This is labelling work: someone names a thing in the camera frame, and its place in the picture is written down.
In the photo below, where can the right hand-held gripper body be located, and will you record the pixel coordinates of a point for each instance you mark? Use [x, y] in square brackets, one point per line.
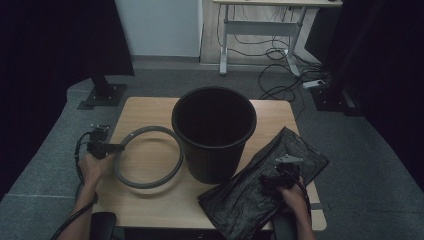
[288, 175]

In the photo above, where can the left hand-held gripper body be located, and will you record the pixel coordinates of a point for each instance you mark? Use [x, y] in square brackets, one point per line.
[99, 148]

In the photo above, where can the black plastic garbage bag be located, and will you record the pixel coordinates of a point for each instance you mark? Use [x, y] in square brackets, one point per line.
[243, 200]

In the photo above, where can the black plastic trash bin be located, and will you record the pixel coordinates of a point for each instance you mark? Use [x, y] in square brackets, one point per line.
[213, 163]

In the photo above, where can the person's left hand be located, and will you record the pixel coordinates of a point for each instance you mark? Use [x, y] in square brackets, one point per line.
[95, 170]

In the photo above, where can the person's right hand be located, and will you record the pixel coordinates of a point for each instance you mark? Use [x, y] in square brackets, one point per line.
[293, 200]

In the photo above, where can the black chair armrest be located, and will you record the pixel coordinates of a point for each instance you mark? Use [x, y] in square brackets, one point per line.
[283, 230]
[103, 226]

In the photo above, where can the black metal stand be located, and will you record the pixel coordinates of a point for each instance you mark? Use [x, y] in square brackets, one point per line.
[333, 100]
[105, 93]

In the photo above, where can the white power strip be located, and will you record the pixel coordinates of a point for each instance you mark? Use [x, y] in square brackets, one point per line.
[313, 84]

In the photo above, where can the dark curtain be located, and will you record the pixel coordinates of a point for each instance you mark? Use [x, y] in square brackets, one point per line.
[383, 50]
[50, 50]

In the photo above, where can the white cabinet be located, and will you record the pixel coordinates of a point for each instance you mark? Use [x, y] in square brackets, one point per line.
[160, 26]

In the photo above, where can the white desk frame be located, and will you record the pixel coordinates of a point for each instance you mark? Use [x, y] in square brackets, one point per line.
[260, 28]

